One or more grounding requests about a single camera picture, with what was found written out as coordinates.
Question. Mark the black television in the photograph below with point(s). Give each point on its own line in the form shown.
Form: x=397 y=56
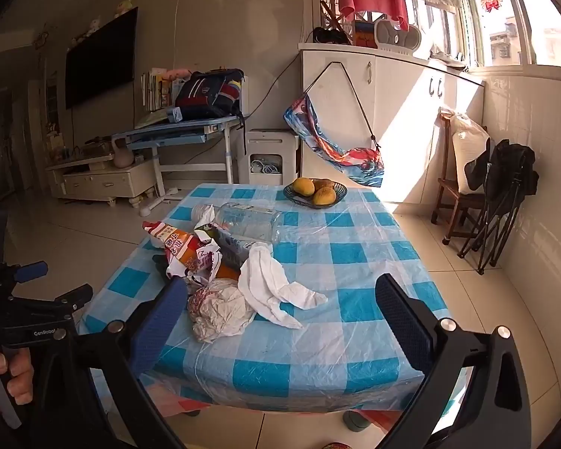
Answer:
x=103 y=61

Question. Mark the white tissue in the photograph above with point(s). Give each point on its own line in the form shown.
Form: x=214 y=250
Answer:
x=271 y=280

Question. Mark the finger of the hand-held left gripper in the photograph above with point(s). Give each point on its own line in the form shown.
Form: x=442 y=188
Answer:
x=30 y=272
x=75 y=298

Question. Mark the cream TV cabinet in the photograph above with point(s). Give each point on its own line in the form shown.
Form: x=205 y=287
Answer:
x=103 y=180

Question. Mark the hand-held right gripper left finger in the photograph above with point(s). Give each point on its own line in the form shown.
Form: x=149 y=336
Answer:
x=163 y=322

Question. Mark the blue checked tablecloth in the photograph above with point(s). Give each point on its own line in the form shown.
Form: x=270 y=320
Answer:
x=336 y=290

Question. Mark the pink plush toy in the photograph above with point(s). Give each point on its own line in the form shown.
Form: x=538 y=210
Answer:
x=176 y=73

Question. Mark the white shoe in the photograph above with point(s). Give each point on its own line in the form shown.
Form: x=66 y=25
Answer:
x=446 y=58

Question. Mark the speckled yellow mango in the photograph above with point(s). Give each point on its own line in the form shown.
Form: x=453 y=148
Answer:
x=323 y=195

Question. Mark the pink kettlebell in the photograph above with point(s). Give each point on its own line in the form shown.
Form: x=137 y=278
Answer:
x=123 y=156

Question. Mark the smooth yellow mango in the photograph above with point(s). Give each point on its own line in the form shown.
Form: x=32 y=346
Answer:
x=304 y=186

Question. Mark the colourful hanging bag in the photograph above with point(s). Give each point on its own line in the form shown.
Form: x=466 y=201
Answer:
x=327 y=147

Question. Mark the clear plastic bottle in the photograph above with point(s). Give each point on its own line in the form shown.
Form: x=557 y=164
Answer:
x=247 y=224

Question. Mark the white plastic appliance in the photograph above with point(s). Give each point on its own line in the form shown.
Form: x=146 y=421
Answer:
x=397 y=37

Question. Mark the brown mottled mango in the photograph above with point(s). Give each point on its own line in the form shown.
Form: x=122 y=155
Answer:
x=326 y=182

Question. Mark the row of books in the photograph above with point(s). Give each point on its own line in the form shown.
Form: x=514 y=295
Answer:
x=154 y=89

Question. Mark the person's left hand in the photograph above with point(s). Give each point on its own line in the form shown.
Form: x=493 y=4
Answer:
x=14 y=376

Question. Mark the dark fruit bowl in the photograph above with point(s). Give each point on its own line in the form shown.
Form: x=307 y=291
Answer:
x=297 y=199

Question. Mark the window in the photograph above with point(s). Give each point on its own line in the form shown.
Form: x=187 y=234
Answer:
x=533 y=18

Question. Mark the white printed wrapper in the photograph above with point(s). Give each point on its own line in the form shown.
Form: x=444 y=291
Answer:
x=231 y=245

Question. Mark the white cabinet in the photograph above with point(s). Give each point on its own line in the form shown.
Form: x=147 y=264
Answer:
x=402 y=117

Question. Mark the white sack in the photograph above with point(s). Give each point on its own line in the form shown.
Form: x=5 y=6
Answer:
x=467 y=145

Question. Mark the dark blue backpack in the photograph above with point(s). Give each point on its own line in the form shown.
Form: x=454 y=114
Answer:
x=210 y=96

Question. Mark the orange box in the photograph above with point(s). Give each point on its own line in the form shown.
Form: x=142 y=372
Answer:
x=362 y=35

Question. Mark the orange red snack wrapper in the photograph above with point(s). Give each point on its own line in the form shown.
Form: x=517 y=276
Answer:
x=182 y=248

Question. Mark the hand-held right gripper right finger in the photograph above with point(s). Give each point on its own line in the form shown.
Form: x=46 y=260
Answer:
x=402 y=318

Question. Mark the wooden chair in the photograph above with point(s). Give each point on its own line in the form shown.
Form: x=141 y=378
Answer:
x=449 y=187

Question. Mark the orange peel piece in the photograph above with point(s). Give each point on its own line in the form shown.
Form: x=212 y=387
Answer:
x=226 y=272

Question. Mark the white paper wrapper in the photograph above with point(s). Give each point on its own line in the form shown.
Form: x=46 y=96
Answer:
x=219 y=308

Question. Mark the blue white study desk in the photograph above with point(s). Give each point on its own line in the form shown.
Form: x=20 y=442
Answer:
x=168 y=136

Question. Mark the black folding chair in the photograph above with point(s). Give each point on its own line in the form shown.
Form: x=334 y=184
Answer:
x=509 y=173

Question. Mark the black bag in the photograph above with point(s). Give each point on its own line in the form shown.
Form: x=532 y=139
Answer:
x=329 y=35

